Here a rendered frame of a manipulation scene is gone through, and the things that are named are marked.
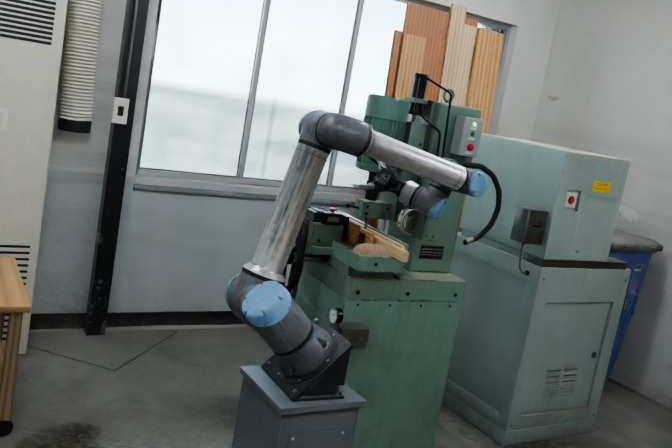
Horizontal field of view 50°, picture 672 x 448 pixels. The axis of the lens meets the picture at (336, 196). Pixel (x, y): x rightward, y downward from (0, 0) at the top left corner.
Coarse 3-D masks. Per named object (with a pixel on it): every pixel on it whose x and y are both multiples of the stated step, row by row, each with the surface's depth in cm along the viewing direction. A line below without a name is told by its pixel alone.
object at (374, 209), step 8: (360, 200) 297; (368, 200) 299; (360, 208) 297; (368, 208) 296; (376, 208) 298; (384, 208) 300; (360, 216) 296; (368, 216) 297; (376, 216) 299; (384, 216) 301
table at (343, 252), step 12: (336, 240) 291; (312, 252) 285; (324, 252) 288; (336, 252) 287; (348, 252) 279; (348, 264) 278; (360, 264) 272; (372, 264) 274; (384, 264) 277; (396, 264) 279
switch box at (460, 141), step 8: (456, 120) 297; (464, 120) 293; (472, 120) 294; (480, 120) 296; (456, 128) 297; (464, 128) 293; (480, 128) 297; (456, 136) 296; (464, 136) 294; (480, 136) 298; (456, 144) 296; (464, 144) 295; (456, 152) 295; (464, 152) 295; (472, 152) 297
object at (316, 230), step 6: (312, 222) 288; (318, 222) 291; (312, 228) 287; (318, 228) 287; (324, 228) 288; (330, 228) 289; (336, 228) 290; (342, 228) 292; (312, 234) 286; (318, 234) 287; (324, 234) 289; (330, 234) 290; (336, 234) 291; (312, 240) 287; (318, 240) 287; (324, 240) 289; (330, 240) 290; (324, 246) 290; (330, 246) 291
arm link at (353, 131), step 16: (320, 128) 228; (336, 128) 225; (352, 128) 225; (368, 128) 227; (336, 144) 227; (352, 144) 226; (368, 144) 227; (384, 144) 232; (400, 144) 236; (384, 160) 235; (400, 160) 236; (416, 160) 239; (432, 160) 243; (432, 176) 245; (448, 176) 247; (464, 176) 251; (480, 176) 253; (464, 192) 255; (480, 192) 254
